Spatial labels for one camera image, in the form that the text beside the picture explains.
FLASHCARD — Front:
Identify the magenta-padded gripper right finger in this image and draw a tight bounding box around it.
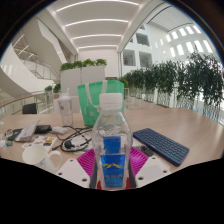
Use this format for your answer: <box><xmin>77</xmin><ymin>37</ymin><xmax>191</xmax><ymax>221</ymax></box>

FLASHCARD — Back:
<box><xmin>128</xmin><ymin>146</ymin><xmax>172</xmax><ymax>189</ymax></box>

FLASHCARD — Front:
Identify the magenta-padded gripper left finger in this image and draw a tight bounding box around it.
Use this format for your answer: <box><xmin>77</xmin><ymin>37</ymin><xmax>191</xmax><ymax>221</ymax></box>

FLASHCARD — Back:
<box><xmin>55</xmin><ymin>148</ymin><xmax>98</xmax><ymax>190</ymax></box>

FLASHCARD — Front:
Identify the clear blue-labelled water bottle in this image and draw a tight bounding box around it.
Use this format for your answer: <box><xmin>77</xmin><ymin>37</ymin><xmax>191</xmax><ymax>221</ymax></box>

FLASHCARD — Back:
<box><xmin>91</xmin><ymin>92</ymin><xmax>134</xmax><ymax>191</ymax></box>

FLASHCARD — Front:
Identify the dark blue keyboard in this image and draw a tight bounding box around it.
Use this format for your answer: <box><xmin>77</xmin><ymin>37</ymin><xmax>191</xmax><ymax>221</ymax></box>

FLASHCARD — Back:
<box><xmin>132</xmin><ymin>127</ymin><xmax>191</xmax><ymax>167</ymax></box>

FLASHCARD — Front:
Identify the white ceramic mug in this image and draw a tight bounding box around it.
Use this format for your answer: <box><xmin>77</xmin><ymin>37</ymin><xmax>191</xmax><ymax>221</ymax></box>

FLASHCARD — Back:
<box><xmin>21</xmin><ymin>143</ymin><xmax>63</xmax><ymax>173</ymax></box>

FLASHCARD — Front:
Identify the white charger block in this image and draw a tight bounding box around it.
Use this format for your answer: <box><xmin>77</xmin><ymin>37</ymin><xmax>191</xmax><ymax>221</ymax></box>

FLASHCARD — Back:
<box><xmin>51</xmin><ymin>125</ymin><xmax>70</xmax><ymax>135</ymax></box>

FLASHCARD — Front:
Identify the black power adapter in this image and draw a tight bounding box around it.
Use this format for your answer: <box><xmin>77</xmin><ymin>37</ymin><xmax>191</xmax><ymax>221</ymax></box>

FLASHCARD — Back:
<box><xmin>34</xmin><ymin>124</ymin><xmax>53</xmax><ymax>135</ymax></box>

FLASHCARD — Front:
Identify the clear tumbler with white lid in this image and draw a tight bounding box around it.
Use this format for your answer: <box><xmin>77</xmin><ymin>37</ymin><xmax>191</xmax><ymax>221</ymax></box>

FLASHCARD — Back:
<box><xmin>56</xmin><ymin>91</ymin><xmax>75</xmax><ymax>127</ymax></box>

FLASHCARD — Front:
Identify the small black and red device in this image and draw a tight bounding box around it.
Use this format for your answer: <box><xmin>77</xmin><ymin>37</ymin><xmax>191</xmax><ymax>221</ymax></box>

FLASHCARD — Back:
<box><xmin>5</xmin><ymin>128</ymin><xmax>18</xmax><ymax>141</ymax></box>

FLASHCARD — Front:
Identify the green tote bag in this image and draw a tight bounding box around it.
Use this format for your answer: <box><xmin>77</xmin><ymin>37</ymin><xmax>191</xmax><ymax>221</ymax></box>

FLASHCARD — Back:
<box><xmin>77</xmin><ymin>79</ymin><xmax>126</xmax><ymax>127</ymax></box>

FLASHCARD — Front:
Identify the black chair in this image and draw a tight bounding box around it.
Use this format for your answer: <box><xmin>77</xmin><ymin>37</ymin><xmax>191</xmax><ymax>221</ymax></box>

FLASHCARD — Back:
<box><xmin>21</xmin><ymin>102</ymin><xmax>38</xmax><ymax>116</ymax></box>

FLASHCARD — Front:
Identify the white cabinet topped with plants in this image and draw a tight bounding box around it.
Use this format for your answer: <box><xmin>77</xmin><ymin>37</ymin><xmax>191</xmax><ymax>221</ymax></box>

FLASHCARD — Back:
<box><xmin>59</xmin><ymin>58</ymin><xmax>108</xmax><ymax>98</ymax></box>

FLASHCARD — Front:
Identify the row of green plants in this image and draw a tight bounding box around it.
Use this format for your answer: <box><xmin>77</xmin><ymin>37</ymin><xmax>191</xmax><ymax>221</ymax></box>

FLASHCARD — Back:
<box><xmin>117</xmin><ymin>52</ymin><xmax>224</xmax><ymax>122</ymax></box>

